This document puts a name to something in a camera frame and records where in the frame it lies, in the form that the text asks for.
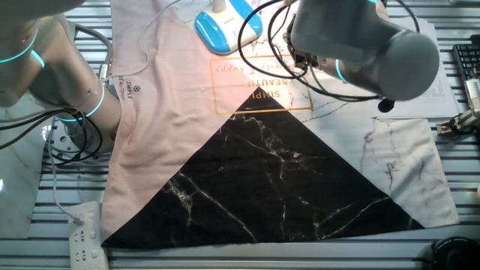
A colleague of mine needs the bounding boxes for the black keyboard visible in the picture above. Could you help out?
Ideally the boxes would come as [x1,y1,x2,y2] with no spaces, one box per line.
[451,43,480,82]

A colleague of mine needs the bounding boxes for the small metal clamp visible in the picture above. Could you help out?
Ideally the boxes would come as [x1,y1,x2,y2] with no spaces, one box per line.
[436,110,480,137]

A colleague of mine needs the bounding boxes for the white power strip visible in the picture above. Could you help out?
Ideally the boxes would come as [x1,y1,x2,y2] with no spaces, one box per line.
[67,200,110,270]

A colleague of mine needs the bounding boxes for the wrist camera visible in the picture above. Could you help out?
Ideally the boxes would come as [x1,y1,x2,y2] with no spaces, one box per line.
[377,97,396,113]

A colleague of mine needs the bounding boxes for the black round stand base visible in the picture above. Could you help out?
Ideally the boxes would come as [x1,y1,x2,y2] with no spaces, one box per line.
[430,235,480,270]

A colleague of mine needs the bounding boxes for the blue and white desk lamp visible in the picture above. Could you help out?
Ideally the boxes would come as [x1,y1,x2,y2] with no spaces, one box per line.
[193,0,263,56]

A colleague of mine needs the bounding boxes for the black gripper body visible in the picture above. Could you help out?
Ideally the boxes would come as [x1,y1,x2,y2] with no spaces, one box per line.
[283,14,320,72]

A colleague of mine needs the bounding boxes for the pink black marble tablecloth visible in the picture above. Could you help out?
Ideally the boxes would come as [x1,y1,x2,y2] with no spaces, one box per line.
[100,0,461,251]

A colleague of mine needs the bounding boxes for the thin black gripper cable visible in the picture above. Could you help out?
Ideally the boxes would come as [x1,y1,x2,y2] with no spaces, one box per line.
[237,0,421,103]

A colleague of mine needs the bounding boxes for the thin white cable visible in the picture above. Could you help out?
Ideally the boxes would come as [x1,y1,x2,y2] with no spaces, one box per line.
[46,0,181,226]

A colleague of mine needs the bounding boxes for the thick black cable loop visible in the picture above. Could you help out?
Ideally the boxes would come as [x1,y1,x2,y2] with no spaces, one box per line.
[0,106,104,166]

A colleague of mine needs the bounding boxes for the thick grey cable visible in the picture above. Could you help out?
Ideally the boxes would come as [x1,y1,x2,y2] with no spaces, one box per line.
[63,20,113,82]

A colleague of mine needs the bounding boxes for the printed paper sheet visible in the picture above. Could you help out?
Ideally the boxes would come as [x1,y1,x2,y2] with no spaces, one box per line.
[369,16,459,120]

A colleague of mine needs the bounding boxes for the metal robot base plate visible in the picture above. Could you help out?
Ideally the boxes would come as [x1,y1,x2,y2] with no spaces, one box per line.
[46,119,116,161]

